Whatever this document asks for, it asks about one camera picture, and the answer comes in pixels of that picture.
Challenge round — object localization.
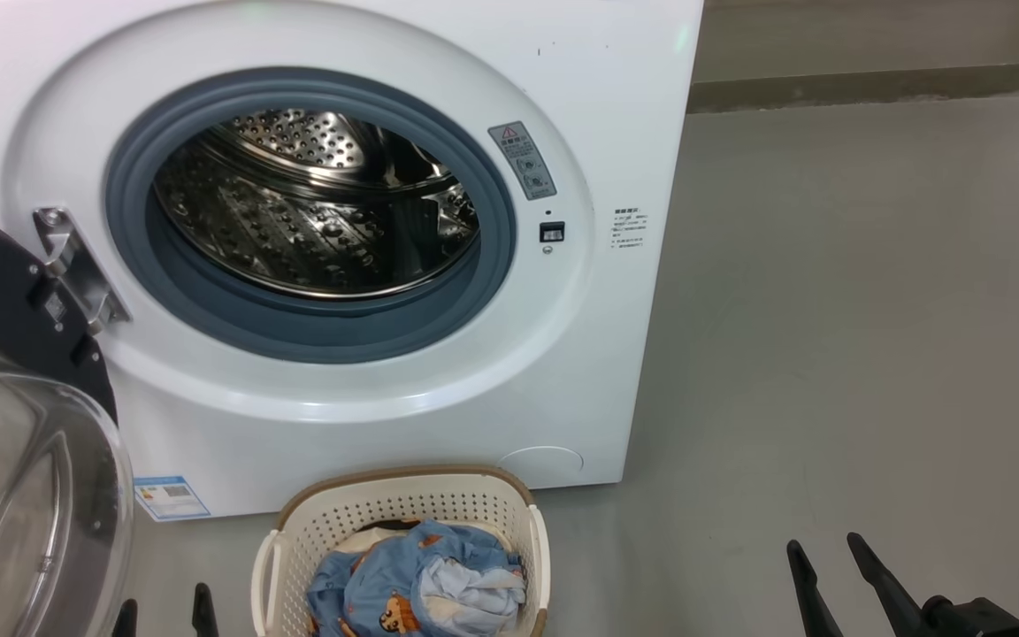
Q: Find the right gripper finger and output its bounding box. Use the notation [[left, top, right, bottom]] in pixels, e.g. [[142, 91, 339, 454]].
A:
[[847, 532, 928, 637], [786, 540, 845, 637]]

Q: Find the cream garment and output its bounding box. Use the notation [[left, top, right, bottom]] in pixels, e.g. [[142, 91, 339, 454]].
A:
[[333, 519, 422, 555]]

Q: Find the blue bear-print garment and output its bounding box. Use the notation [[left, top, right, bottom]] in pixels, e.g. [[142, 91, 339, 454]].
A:
[[306, 519, 528, 637]]

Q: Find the white front-load washing machine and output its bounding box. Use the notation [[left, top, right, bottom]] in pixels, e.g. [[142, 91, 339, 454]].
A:
[[0, 0, 705, 523]]

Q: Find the metal door hinge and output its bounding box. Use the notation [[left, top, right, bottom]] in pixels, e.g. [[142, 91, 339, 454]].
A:
[[32, 207, 133, 335]]

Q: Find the stainless steel washing machine drum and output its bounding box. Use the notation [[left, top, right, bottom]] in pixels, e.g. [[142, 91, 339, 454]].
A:
[[153, 108, 481, 299]]

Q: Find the blue energy label sticker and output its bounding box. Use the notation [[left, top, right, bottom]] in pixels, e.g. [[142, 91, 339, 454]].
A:
[[134, 476, 211, 523]]

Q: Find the cream perforated laundry basket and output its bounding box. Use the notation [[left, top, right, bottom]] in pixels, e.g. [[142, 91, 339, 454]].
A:
[[250, 465, 552, 637]]

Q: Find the round white filter cover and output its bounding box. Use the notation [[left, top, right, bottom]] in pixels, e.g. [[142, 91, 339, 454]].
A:
[[498, 445, 585, 488]]

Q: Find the small black text label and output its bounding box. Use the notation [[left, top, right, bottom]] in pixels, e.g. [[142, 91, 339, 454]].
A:
[[610, 207, 649, 252]]

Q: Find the grey warning sticker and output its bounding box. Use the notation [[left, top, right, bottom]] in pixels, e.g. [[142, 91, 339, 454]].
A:
[[487, 121, 557, 201]]

